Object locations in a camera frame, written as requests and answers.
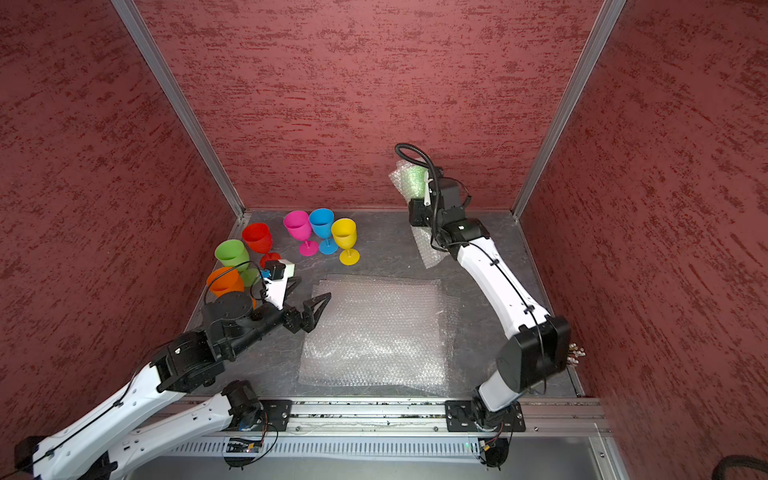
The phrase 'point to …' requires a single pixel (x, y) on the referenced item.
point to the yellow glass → (344, 232)
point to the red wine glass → (258, 239)
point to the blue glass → (321, 221)
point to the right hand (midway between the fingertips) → (416, 211)
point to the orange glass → (225, 280)
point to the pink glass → (298, 224)
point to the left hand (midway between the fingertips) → (313, 294)
